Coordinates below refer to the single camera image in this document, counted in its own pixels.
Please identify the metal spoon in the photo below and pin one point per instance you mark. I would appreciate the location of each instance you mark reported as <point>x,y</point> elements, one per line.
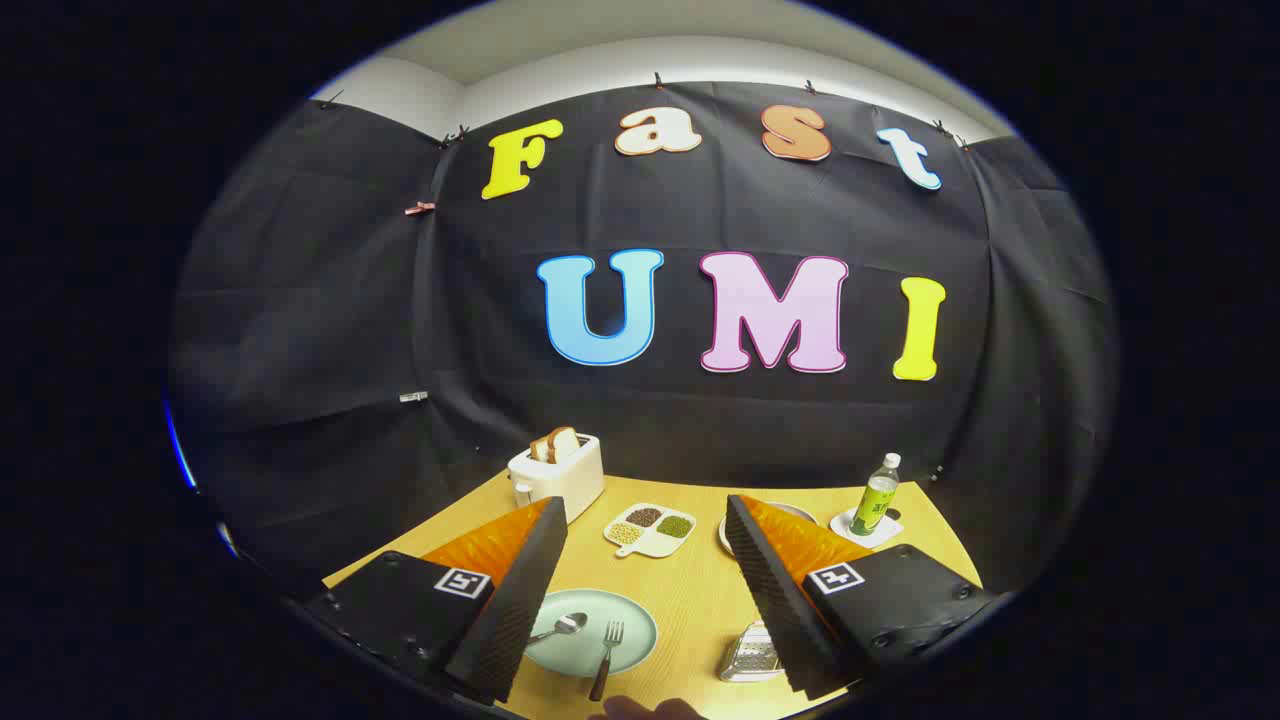
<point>570,624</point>

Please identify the perforated metal tray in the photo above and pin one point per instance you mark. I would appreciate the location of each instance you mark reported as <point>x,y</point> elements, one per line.
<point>750,660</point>

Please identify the pile of yellow soybeans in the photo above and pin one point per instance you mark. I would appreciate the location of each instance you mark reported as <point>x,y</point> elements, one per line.
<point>625,533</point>

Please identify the light green round plate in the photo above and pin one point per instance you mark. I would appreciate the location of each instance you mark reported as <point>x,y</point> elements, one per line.
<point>575,660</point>

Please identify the pile of dark red beans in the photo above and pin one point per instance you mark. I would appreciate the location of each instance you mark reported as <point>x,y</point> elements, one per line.
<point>644,516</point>

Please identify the green label drink bottle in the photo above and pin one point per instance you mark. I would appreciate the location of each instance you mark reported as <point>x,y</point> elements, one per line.
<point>877,500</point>

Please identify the white divided dish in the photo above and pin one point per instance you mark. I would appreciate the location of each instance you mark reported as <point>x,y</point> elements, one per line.
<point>655,545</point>

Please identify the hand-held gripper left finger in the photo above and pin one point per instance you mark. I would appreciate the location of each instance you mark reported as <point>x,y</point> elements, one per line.
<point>520,590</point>

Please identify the white toaster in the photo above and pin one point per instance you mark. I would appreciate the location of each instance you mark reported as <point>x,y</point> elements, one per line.
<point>560,482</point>

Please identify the toast bread slice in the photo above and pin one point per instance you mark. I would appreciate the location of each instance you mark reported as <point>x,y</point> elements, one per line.
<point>566,443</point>
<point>541,448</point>

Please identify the white square coaster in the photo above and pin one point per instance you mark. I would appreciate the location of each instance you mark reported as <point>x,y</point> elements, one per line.
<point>838,524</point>

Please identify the pile of green mung beans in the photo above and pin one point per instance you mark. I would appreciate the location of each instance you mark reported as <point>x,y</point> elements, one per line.
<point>675,526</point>

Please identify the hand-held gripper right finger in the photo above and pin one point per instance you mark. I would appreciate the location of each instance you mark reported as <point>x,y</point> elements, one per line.
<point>775,590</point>

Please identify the white oval food plate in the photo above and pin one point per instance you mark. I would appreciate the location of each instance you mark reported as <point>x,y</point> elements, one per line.
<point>722,535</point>

